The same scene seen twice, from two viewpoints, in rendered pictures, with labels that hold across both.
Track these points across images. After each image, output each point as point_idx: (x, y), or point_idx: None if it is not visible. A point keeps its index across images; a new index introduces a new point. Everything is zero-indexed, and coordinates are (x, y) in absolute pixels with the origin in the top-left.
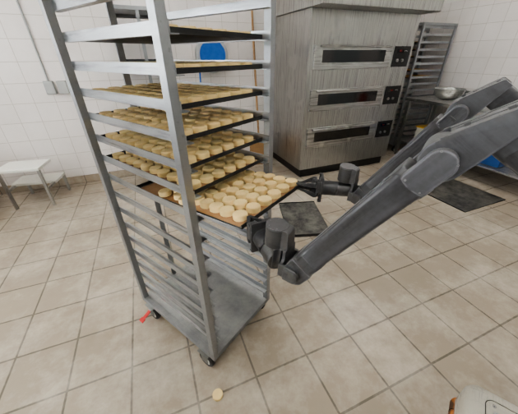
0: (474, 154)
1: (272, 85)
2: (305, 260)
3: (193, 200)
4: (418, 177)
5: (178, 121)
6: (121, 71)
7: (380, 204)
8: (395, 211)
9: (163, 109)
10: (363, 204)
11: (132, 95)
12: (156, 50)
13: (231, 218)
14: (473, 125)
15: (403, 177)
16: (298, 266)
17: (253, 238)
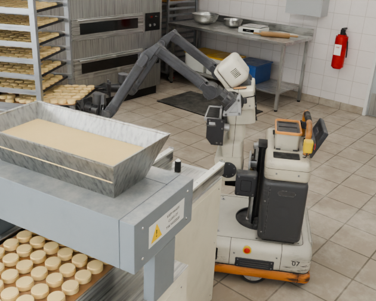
0: (150, 55)
1: (70, 30)
2: (113, 104)
3: (42, 95)
4: (140, 62)
5: (38, 52)
6: None
7: (133, 73)
8: (138, 74)
9: (25, 47)
10: (129, 74)
11: None
12: (31, 21)
13: (66, 104)
14: (148, 48)
15: (136, 63)
16: (110, 107)
17: (85, 106)
